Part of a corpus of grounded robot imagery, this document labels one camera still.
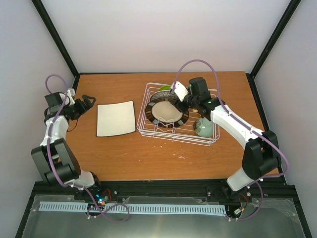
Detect mint green bowl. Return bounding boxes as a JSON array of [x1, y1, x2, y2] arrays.
[[193, 118, 213, 138]]

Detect white square plate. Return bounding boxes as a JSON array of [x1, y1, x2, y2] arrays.
[[97, 101, 136, 137]]

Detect green plate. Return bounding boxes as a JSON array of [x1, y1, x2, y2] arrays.
[[159, 85, 171, 91]]

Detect patterned round plate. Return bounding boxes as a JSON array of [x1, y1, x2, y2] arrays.
[[150, 90, 178, 101]]

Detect dark striped rim plate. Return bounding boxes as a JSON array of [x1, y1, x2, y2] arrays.
[[145, 98, 189, 128]]

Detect white wire dish rack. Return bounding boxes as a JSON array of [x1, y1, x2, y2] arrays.
[[137, 82, 220, 146]]

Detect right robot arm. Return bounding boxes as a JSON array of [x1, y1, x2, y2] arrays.
[[171, 77, 281, 191]]

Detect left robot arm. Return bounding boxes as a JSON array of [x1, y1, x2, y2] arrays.
[[31, 89, 103, 200]]

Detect small circuit board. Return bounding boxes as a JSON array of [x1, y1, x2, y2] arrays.
[[95, 188, 112, 205]]

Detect metal base sheet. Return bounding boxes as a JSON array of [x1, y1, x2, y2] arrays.
[[21, 195, 310, 238]]

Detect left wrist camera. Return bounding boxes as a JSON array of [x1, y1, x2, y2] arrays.
[[65, 88, 75, 106]]

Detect blue slotted cable duct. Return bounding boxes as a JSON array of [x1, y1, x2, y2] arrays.
[[38, 201, 226, 216]]

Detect left black frame post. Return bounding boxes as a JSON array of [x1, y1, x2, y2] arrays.
[[31, 0, 79, 77]]

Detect black frame post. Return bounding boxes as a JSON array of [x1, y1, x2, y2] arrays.
[[31, 0, 79, 77], [250, 0, 301, 79]]

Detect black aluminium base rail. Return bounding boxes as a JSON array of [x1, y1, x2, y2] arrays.
[[33, 177, 297, 206]]

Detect right black frame post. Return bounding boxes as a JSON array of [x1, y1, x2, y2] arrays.
[[250, 0, 301, 79]]

